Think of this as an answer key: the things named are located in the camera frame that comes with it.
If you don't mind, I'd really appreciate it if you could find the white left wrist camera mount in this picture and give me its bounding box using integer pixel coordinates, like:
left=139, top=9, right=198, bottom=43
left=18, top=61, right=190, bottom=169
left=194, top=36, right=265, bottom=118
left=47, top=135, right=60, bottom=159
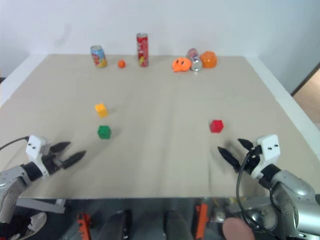
left=25, top=135, right=50, bottom=179

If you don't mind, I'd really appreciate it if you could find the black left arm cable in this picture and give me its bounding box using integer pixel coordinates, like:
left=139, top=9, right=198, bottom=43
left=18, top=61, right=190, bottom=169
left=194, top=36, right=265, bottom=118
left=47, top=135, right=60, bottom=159
left=0, top=136, right=31, bottom=151

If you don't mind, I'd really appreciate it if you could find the green cube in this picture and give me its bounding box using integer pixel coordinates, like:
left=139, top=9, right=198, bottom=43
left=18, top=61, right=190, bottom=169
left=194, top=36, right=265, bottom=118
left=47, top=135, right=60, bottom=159
left=96, top=124, right=112, bottom=140

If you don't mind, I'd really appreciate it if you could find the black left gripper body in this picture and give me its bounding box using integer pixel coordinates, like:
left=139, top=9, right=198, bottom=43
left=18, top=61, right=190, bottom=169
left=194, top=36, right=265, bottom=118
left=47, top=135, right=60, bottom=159
left=41, top=144, right=64, bottom=176

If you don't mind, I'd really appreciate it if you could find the pink round disc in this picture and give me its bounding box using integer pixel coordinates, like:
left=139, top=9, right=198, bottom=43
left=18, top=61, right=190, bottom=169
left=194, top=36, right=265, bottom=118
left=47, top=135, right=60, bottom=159
left=222, top=217, right=255, bottom=240

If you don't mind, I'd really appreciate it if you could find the brown wooden door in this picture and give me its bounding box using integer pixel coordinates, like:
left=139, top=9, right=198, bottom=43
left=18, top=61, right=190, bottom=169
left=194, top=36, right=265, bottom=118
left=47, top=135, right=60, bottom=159
left=290, top=61, right=320, bottom=126

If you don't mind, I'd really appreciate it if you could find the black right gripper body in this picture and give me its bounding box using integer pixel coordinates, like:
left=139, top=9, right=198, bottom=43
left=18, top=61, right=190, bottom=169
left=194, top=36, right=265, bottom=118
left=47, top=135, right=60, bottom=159
left=239, top=144, right=263, bottom=174

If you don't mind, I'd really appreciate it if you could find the white shoe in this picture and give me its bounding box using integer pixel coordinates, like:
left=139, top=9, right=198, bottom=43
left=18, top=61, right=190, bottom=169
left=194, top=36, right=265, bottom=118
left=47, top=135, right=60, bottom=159
left=24, top=211, right=48, bottom=240

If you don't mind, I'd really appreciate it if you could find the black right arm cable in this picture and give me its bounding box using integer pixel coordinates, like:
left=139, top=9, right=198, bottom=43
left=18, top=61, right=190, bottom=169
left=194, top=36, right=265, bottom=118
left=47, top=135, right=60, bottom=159
left=235, top=150, right=279, bottom=238

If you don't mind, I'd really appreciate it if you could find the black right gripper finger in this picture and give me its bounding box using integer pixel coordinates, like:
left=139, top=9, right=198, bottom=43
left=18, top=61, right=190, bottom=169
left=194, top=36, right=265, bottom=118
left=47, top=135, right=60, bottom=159
left=237, top=138, right=255, bottom=151
left=217, top=146, right=242, bottom=173

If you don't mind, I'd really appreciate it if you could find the short colourful drink can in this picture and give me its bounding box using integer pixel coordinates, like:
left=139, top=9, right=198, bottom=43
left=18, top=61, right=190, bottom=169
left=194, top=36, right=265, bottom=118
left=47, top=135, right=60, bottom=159
left=90, top=44, right=109, bottom=69

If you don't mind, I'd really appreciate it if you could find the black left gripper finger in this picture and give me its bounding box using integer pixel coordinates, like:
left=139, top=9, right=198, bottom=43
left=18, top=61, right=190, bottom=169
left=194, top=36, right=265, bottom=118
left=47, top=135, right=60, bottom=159
left=60, top=149, right=88, bottom=169
left=50, top=141, right=72, bottom=154

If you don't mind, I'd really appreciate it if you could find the orange black clamp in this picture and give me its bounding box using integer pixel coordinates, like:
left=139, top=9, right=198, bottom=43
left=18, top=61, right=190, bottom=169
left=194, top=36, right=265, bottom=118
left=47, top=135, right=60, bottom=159
left=195, top=203, right=209, bottom=240
left=76, top=211, right=93, bottom=240

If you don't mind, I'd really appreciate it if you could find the yellow cube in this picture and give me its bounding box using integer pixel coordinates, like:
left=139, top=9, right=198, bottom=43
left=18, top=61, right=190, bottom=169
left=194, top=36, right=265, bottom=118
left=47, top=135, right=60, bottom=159
left=94, top=103, right=110, bottom=119

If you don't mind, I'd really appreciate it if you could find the tall red drink can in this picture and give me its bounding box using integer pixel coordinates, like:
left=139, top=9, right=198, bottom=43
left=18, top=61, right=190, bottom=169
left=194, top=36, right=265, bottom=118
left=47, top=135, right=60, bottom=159
left=135, top=32, right=150, bottom=68

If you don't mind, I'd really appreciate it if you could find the red cube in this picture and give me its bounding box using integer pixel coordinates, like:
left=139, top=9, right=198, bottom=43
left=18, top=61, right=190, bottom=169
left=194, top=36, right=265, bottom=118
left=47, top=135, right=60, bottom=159
left=209, top=119, right=225, bottom=134

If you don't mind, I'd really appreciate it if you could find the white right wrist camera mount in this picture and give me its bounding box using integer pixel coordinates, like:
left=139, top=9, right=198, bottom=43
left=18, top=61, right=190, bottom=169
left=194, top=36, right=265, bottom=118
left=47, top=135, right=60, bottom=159
left=250, top=134, right=282, bottom=179

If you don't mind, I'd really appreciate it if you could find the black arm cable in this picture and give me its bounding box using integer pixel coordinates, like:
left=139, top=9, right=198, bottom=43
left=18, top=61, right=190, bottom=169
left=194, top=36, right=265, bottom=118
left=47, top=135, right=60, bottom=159
left=0, top=136, right=31, bottom=151
left=235, top=150, right=279, bottom=238

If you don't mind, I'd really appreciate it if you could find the orange pumpkin face toy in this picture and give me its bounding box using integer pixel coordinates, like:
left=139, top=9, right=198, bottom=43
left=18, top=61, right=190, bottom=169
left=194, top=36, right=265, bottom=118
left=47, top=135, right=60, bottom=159
left=171, top=56, right=193, bottom=74

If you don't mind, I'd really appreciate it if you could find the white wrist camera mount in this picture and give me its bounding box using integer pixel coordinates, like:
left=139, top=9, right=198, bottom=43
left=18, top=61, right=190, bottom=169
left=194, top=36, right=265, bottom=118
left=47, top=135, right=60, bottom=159
left=250, top=134, right=282, bottom=179
left=25, top=135, right=50, bottom=179

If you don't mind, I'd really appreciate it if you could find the silver pink drink can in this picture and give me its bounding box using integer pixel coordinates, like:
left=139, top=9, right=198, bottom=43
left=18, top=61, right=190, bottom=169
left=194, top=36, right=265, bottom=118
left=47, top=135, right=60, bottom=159
left=186, top=47, right=203, bottom=72

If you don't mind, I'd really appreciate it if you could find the grey metal bar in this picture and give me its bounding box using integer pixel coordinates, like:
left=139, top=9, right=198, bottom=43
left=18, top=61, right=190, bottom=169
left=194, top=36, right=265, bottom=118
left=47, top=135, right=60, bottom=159
left=15, top=198, right=67, bottom=214

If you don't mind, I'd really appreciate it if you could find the beige table mat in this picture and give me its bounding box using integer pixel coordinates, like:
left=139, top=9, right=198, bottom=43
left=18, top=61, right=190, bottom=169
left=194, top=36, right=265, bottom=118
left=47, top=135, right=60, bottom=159
left=0, top=54, right=320, bottom=201

